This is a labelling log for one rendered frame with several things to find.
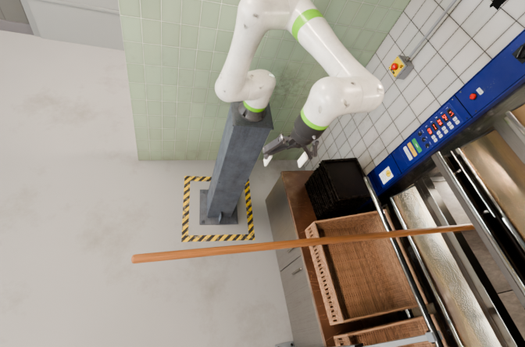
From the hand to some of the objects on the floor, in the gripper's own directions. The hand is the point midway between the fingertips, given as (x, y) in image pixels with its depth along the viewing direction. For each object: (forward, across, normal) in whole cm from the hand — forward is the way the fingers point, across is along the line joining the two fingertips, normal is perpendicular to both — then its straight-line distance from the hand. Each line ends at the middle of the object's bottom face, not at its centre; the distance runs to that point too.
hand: (283, 162), depth 104 cm
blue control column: (+142, -193, -22) cm, 241 cm away
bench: (+140, -75, +76) cm, 176 cm away
